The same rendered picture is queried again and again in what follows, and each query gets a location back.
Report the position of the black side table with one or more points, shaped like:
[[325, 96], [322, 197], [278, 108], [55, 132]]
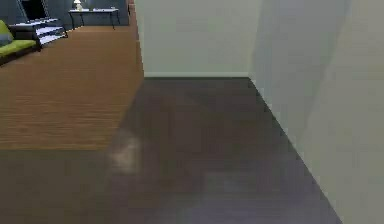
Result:
[[95, 11]]

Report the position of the white table lamp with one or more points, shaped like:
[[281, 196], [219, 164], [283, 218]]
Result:
[[77, 4]]

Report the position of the black shelf with white boards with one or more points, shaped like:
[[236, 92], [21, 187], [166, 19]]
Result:
[[46, 30]]

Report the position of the black television set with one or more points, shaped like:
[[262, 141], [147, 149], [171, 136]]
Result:
[[33, 8]]

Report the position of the green sofa with black frame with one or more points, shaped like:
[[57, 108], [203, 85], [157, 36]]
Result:
[[15, 46]]

